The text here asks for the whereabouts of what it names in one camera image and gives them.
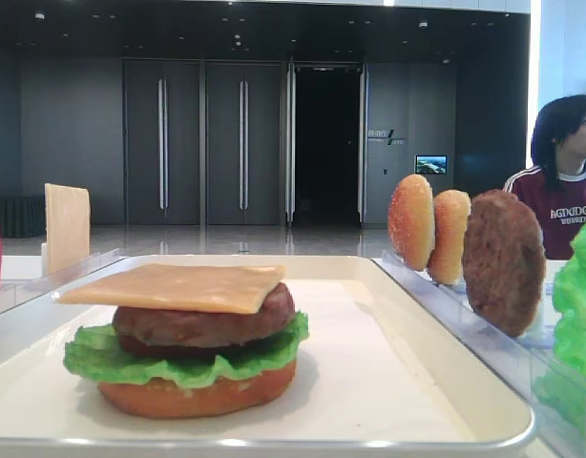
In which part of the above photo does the meat patty in burger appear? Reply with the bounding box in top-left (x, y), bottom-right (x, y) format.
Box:
top-left (113, 282), bottom-right (295, 359)

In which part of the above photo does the standing green lettuce leaf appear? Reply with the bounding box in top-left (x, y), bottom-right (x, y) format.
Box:
top-left (535, 223), bottom-right (586, 429)

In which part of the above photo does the bottom bun in tray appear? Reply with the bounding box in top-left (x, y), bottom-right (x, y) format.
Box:
top-left (98, 361), bottom-right (297, 419)

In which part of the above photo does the standing cheese slice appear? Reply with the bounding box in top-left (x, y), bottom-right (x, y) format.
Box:
top-left (44, 183), bottom-right (91, 274)

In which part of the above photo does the sesame top bun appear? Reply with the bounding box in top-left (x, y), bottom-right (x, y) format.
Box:
top-left (387, 174), bottom-right (435, 271)

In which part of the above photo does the standing meat patty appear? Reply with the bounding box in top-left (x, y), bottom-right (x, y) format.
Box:
top-left (462, 189), bottom-right (546, 338)

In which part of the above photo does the cheese slice on burger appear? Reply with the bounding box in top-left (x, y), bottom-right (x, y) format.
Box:
top-left (56, 263), bottom-right (284, 315)

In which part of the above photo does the lettuce leaf in burger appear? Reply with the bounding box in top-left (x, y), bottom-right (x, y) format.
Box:
top-left (63, 311), bottom-right (309, 388)

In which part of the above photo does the person in maroon shirt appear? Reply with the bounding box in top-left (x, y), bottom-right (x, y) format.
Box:
top-left (503, 94), bottom-right (586, 260)

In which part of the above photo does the small wall screen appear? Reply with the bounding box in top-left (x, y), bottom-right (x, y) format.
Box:
top-left (415, 155), bottom-right (448, 175)

